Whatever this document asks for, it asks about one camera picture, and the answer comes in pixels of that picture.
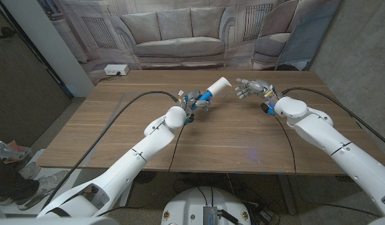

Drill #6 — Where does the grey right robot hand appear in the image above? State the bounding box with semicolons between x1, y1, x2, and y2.
235;77;279;104

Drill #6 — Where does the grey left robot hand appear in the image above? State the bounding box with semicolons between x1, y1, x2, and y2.
179;89;213;124

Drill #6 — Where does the blue handled white lint roller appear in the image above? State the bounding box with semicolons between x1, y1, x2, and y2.
192;76;233;110

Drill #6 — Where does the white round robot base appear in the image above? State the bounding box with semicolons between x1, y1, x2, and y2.
161;186;252;225

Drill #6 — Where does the grey box on robot base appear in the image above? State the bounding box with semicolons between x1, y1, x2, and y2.
202;205;219;225

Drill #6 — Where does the grey blue leaning board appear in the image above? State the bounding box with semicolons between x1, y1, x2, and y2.
275;0;342;71

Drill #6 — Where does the printed sofa room backdrop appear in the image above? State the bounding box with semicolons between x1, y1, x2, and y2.
37;0;342;86

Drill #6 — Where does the white power strip box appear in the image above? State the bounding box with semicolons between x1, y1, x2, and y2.
104;64;130;76

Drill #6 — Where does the dark grey table leg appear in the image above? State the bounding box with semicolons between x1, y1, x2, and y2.
278;174;298;216

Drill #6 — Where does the white table leg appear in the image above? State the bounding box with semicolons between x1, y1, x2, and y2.
119;186;134;208

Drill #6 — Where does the grey white sneaker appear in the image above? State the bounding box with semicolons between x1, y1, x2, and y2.
19;161;42;181
14;170;71;212

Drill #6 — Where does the white robot torso edge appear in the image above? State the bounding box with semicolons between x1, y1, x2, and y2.
0;216;120;225

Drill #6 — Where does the crumpled plastic bag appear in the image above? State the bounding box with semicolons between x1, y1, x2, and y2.
0;139;33;164

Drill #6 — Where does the person leg in black trousers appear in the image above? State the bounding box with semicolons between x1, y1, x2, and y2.
0;146;40;201

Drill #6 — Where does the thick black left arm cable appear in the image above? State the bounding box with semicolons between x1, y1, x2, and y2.
41;90;181;211

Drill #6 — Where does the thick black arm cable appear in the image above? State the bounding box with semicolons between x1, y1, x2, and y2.
281;87;385;150
41;90;181;211

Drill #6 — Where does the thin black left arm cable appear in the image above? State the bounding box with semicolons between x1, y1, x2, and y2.
167;123;186;173

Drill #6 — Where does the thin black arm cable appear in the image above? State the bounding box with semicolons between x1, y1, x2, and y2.
272;114;298;175
167;123;186;173

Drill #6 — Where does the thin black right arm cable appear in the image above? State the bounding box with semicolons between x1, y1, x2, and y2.
272;114;298;175

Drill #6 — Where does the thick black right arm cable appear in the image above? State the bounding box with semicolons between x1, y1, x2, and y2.
281;87;385;150

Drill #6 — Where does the black door handle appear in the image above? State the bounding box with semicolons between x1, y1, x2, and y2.
0;26;17;40

